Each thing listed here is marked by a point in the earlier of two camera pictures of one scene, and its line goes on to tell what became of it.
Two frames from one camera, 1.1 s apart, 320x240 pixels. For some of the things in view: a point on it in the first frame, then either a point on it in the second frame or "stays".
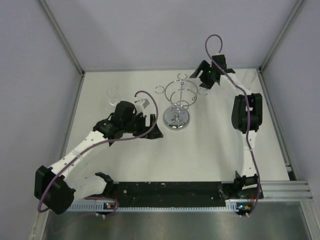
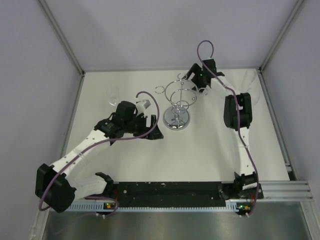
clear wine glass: (113, 94) stays
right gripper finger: (203, 66) → (195, 68)
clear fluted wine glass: (249, 76) stays
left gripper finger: (155, 133) stays
